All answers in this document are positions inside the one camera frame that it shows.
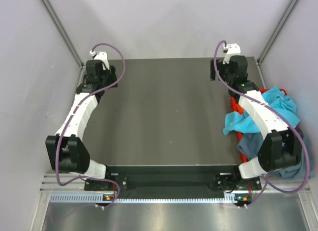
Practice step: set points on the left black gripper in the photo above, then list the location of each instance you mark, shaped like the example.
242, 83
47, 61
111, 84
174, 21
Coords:
111, 73

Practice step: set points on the bright cyan t shirt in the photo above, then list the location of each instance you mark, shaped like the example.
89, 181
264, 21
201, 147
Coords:
240, 121

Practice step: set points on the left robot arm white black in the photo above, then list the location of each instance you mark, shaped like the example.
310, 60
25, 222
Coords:
73, 155

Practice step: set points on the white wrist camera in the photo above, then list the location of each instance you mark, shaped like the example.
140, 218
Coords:
230, 50
103, 56

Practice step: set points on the grey blue t shirt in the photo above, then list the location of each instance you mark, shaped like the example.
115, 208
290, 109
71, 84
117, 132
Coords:
250, 144

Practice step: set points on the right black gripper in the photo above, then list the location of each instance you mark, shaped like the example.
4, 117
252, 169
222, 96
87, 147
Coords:
212, 70

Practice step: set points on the aluminium frame post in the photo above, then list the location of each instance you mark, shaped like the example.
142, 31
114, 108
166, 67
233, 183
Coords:
61, 30
277, 30

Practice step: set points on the grey slotted cable duct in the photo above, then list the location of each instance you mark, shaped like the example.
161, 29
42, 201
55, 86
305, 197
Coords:
105, 199

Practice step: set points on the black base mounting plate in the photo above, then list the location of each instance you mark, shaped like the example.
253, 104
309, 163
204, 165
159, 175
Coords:
179, 181

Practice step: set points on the right aluminium frame post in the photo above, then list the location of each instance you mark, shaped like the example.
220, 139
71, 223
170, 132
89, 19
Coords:
277, 30

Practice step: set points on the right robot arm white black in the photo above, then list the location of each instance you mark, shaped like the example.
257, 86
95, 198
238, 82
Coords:
280, 147

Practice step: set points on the left aluminium frame post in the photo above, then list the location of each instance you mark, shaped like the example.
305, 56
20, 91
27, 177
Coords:
61, 30

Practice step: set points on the red plastic bin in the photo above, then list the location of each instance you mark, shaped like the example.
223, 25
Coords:
276, 112

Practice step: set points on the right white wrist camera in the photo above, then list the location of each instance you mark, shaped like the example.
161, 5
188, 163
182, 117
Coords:
230, 50

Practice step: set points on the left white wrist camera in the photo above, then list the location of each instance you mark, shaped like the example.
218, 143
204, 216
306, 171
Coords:
103, 56

